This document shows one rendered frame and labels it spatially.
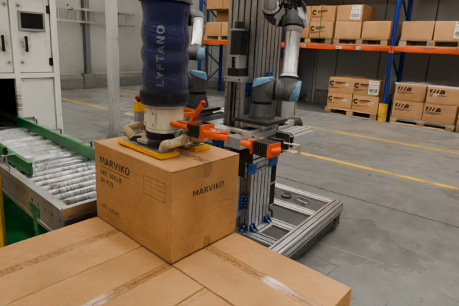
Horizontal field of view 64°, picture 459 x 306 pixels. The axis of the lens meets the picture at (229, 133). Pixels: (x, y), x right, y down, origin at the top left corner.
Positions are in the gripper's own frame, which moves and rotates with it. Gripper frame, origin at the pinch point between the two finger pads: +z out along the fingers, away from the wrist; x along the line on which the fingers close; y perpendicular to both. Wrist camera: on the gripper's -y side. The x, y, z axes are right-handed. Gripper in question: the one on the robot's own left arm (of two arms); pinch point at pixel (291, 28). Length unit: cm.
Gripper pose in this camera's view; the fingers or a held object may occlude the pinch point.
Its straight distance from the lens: 176.6
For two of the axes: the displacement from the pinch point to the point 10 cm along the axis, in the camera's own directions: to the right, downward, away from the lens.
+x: 7.9, 1.8, -5.9
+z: -0.5, 9.7, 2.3
